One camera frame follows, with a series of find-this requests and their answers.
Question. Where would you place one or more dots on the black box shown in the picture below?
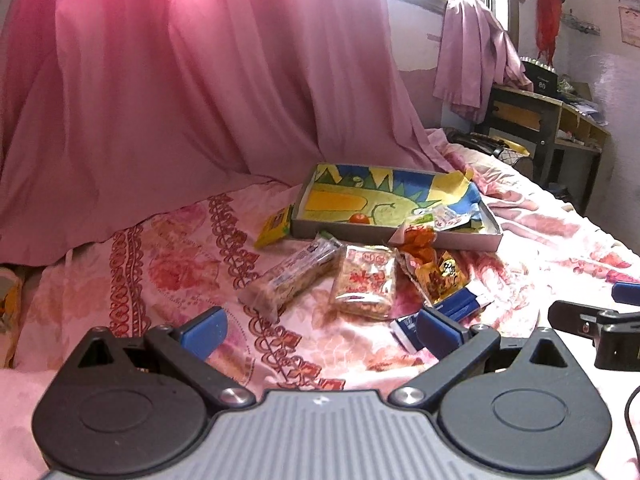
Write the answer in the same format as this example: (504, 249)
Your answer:
(540, 77)

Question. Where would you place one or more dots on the yellow patterned cloth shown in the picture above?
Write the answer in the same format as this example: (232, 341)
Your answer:
(7, 310)

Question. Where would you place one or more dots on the yellow green snack packet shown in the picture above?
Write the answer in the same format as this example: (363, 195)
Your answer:
(275, 225)

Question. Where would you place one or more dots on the lilac window curtain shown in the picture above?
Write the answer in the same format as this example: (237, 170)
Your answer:
(470, 50)

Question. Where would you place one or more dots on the wooden desk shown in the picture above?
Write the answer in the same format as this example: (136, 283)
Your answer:
(520, 110)

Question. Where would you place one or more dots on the red wall hanging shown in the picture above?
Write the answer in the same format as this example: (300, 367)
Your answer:
(547, 15)

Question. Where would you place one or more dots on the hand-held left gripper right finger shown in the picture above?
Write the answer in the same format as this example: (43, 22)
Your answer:
(437, 332)

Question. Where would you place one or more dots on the black bag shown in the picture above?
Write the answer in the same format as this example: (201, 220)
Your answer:
(480, 140)

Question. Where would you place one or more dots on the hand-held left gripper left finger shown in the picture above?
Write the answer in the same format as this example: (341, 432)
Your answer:
(205, 332)

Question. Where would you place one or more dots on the blue white snack packet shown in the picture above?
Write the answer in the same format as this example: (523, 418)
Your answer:
(460, 302)

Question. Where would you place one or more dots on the small white red packet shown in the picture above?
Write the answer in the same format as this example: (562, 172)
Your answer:
(450, 220)

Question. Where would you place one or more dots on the colourful printed cardboard box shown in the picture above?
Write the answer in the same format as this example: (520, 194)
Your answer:
(350, 200)

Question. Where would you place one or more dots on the pink bed curtain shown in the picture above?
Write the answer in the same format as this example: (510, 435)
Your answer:
(200, 85)

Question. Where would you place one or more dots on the orange chicken snack packet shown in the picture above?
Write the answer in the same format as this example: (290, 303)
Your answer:
(417, 245)

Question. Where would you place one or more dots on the clear cereal bar packet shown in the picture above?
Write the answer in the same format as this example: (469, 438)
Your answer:
(295, 275)

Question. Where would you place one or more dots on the clear red-print peanut packet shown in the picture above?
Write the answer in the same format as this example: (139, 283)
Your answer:
(365, 280)

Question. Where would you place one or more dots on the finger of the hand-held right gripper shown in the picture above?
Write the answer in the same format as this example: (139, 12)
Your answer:
(627, 294)
(575, 317)

